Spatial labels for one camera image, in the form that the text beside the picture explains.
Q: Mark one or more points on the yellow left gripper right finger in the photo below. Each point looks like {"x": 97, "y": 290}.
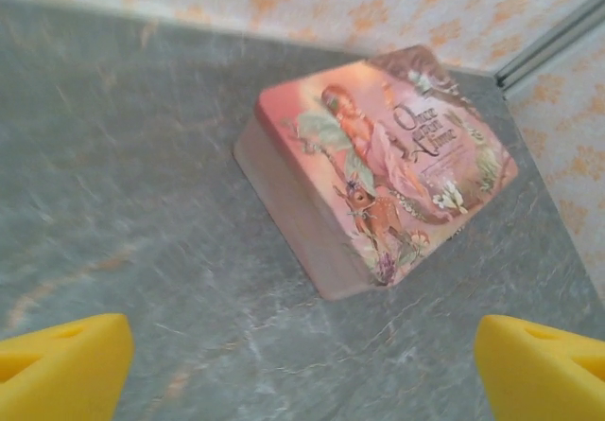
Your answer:
{"x": 543, "y": 373}

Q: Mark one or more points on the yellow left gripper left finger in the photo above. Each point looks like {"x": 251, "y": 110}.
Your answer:
{"x": 61, "y": 369}

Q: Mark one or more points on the aluminium frame post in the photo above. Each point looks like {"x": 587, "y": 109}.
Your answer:
{"x": 548, "y": 42}

